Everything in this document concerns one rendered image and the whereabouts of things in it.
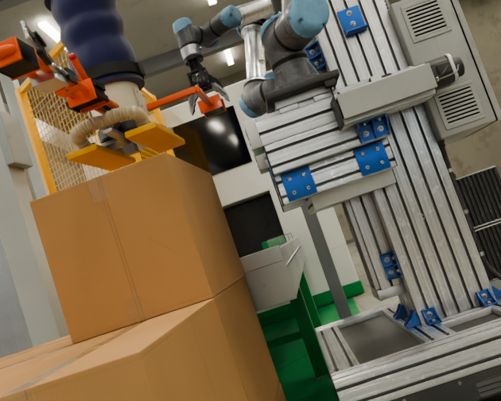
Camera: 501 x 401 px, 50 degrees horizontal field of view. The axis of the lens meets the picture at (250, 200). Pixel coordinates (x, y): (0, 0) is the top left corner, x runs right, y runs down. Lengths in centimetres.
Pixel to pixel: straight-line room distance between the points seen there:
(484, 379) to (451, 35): 104
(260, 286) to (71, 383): 127
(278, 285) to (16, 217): 162
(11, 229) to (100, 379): 234
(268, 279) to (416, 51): 95
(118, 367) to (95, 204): 72
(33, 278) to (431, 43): 225
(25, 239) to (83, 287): 163
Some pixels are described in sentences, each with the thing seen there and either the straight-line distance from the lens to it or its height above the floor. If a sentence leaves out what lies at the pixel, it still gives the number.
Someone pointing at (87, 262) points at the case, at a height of 73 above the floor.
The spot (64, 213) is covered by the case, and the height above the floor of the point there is 88.
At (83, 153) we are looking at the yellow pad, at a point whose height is 105.
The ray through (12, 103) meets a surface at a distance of 577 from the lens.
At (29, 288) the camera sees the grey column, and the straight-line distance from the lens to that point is 311.
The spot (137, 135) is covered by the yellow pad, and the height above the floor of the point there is 105.
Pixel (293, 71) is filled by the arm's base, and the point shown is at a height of 109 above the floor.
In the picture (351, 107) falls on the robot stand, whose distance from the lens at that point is 150.
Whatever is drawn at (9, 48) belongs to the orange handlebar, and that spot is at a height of 118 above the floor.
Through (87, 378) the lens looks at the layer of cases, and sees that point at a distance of 87.
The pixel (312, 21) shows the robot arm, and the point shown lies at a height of 117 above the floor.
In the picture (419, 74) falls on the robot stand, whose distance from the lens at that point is 156.
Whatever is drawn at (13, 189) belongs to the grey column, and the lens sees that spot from 315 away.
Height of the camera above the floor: 63
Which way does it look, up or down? 5 degrees up
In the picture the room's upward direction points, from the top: 19 degrees counter-clockwise
